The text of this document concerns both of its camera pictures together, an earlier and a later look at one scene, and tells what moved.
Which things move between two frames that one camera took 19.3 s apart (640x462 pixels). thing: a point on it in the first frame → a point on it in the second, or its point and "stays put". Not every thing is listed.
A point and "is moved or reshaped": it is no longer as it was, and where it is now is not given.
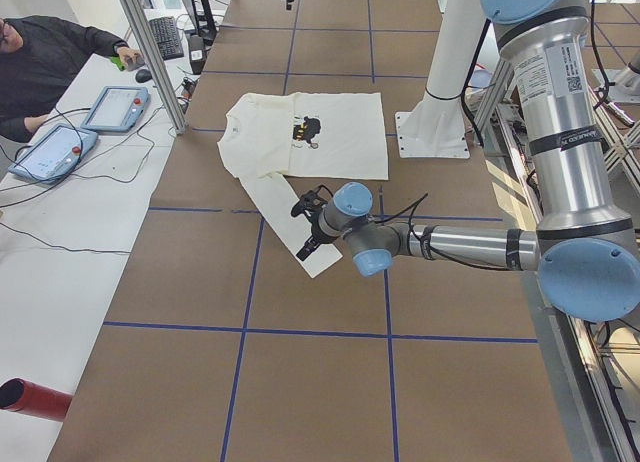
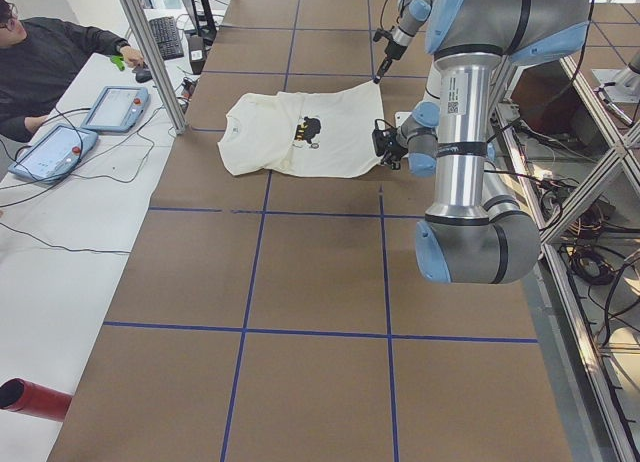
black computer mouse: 143,75 stays put
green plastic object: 117,61 stays put
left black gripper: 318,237 → 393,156
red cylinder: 18,394 stays put
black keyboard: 165,31 stays put
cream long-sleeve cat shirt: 265,138 is moved or reshaped
